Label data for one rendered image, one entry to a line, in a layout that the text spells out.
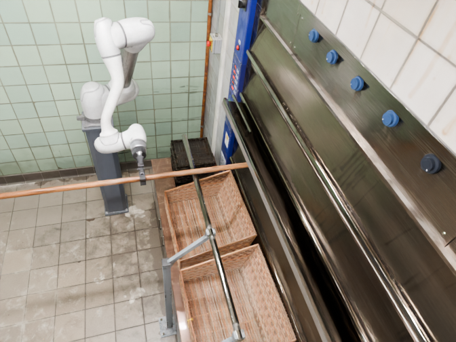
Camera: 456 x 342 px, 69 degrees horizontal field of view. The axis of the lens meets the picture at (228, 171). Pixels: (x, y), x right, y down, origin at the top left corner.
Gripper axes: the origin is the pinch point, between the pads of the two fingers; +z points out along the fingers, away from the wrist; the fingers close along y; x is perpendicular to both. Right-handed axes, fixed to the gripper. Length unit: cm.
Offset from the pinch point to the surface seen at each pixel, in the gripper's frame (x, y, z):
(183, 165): -29, 35, -39
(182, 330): -11, 61, 62
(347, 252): -66, -36, 79
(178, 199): -23, 57, -26
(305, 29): -66, -83, 10
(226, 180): -58, 42, -26
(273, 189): -56, -22, 37
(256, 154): -56, -22, 14
